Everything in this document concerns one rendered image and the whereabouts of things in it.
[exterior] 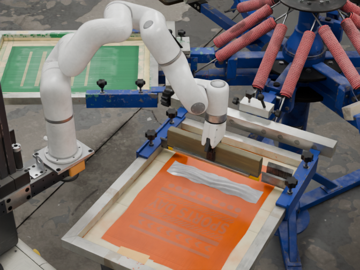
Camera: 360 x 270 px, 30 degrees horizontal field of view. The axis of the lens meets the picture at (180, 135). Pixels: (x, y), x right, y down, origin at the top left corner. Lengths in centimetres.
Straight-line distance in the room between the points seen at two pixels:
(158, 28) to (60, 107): 40
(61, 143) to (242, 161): 61
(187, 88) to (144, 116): 233
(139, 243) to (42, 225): 153
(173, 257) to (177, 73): 59
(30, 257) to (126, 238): 99
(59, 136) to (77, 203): 161
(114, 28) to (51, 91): 30
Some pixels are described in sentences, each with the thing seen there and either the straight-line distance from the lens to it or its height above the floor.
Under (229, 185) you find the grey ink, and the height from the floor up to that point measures 96.
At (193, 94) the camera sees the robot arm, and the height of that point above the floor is 140.
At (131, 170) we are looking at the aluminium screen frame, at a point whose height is 99.
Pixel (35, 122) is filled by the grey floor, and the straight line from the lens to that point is 444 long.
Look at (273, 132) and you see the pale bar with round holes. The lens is 259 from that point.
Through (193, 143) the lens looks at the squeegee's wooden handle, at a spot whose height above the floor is 112.
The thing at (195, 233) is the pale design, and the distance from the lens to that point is 226.
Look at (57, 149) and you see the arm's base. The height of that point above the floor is 119.
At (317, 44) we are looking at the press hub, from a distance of 305.
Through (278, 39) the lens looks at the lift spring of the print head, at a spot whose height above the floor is 119.
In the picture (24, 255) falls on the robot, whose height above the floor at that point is 28.
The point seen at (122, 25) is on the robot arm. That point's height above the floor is 164.
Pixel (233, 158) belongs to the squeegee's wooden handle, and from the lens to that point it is 231.
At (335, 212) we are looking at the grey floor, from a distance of 382.
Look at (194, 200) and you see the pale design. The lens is 237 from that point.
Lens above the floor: 257
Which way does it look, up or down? 37 degrees down
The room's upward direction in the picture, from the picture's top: 1 degrees clockwise
